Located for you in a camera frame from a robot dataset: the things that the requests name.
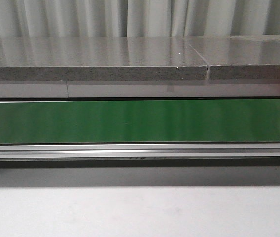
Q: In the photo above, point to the aluminium conveyor side rail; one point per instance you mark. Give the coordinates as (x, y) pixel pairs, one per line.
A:
(137, 151)

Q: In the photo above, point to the green conveyor belt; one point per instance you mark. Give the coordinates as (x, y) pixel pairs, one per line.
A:
(227, 120)

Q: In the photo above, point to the grey stone slab right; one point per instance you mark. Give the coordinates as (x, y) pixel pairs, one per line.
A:
(239, 57)

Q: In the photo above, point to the white pleated curtain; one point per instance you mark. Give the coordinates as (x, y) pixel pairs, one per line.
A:
(135, 18)

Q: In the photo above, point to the grey stone countertop slab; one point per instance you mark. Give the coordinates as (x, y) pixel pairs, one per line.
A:
(99, 59)

